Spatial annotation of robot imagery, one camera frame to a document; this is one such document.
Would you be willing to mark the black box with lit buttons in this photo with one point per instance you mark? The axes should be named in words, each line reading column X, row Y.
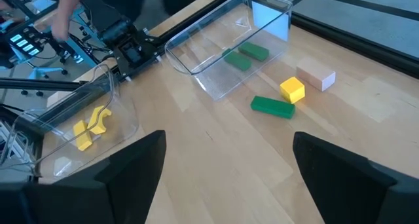
column 24, row 44

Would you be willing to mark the yellow arch block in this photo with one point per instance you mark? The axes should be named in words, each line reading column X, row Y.
column 98, row 120

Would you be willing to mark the natural wood block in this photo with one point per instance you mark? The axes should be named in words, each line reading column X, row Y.
column 316, row 74

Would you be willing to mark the clear plastic bin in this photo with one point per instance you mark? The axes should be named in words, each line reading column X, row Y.
column 121, row 119

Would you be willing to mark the light blue chair base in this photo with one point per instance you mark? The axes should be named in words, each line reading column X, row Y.
column 46, row 71

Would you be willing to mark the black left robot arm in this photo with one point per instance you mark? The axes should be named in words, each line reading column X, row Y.
column 131, row 53

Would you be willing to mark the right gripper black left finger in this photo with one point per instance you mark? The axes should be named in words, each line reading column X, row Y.
column 82, row 197

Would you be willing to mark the person's forearm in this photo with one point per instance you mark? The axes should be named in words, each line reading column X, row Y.
column 69, row 4

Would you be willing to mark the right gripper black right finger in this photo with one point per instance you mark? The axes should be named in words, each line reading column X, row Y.
column 360, row 191

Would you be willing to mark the black frame bar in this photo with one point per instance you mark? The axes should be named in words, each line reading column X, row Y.
column 39, row 84

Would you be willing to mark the white paper label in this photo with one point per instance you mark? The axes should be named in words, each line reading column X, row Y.
column 271, row 21

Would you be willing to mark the person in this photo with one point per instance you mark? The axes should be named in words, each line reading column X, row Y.
column 147, row 1

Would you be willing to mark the green rectangular block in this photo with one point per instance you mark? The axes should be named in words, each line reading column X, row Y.
column 273, row 106
column 253, row 51
column 237, row 60

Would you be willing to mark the clear bin centre left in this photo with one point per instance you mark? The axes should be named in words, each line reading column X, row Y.
column 212, row 80

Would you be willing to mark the yellow cube block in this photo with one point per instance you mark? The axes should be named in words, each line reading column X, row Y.
column 292, row 90

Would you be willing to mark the person's hand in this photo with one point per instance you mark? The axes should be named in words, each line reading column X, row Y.
column 60, row 30

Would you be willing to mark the yellow rectangular block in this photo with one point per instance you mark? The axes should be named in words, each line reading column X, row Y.
column 82, row 137

